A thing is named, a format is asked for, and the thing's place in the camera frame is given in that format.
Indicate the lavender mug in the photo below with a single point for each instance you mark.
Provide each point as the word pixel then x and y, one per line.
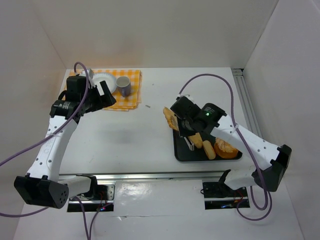
pixel 123 84

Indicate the metal tongs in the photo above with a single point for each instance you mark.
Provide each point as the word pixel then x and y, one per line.
pixel 190 145

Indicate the white paper plate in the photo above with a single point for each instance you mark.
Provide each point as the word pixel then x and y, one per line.
pixel 109 79

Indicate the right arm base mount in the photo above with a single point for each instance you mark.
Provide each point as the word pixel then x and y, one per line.
pixel 218 196

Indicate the aluminium rail front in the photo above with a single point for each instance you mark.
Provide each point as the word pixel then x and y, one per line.
pixel 113 178

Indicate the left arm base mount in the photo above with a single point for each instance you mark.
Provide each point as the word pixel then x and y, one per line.
pixel 102 200

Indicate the sugared ring pastry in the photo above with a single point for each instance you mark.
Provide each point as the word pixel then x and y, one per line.
pixel 224 149

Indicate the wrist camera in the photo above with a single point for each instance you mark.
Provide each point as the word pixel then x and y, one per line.
pixel 188 96
pixel 89 72

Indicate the small round bun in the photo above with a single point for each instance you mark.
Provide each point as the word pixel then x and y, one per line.
pixel 209 150

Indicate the black tray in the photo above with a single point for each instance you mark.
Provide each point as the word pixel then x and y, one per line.
pixel 183 153

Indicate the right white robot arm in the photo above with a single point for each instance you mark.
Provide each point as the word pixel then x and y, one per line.
pixel 270 161

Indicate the oval bread loaf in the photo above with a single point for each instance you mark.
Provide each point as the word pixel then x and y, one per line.
pixel 196 140

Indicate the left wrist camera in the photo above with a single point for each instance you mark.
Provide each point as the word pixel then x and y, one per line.
pixel 89 72

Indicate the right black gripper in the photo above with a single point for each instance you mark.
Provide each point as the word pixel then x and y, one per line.
pixel 184 130

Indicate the long bread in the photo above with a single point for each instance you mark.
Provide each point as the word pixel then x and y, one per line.
pixel 171 119

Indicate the aluminium rail right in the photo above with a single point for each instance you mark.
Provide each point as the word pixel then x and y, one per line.
pixel 245 100

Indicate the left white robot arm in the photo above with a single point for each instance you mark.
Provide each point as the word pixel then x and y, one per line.
pixel 41 185

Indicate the yellow checkered cloth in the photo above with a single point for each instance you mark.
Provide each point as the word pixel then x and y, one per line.
pixel 134 99

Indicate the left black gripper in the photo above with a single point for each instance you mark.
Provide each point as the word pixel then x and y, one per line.
pixel 99 96

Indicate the aluminium rail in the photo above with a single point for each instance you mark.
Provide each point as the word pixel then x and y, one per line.
pixel 113 178
pixel 245 100

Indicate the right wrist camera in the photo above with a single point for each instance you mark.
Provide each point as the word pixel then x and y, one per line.
pixel 188 96

